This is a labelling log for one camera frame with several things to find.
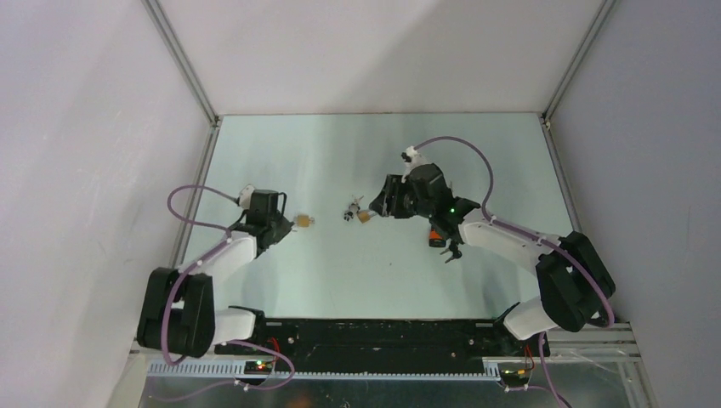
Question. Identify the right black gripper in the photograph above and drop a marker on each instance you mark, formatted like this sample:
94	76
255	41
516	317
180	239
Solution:
384	205

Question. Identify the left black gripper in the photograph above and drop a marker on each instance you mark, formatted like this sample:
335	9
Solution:
285	227

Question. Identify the small brass padlock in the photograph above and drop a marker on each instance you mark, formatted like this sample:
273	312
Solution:
303	221
366	215

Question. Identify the orange black padlock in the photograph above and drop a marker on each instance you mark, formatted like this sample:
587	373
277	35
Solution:
435	240

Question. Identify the black keys bunch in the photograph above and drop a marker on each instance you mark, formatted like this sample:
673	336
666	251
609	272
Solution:
452	251

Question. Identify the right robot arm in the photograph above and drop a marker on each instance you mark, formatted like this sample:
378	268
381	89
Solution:
574	284

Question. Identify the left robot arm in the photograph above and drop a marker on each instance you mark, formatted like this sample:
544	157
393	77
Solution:
180	316

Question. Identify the left circuit board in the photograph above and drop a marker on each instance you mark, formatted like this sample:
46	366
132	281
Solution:
258	367

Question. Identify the circuit board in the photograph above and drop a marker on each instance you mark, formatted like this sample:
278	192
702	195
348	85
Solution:
515	374
258	367

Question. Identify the right circuit board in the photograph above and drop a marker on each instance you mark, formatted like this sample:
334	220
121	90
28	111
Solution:
515	374

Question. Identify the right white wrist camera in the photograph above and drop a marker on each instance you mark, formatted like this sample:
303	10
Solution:
412	159

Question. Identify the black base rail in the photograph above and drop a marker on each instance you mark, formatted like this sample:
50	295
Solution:
395	347

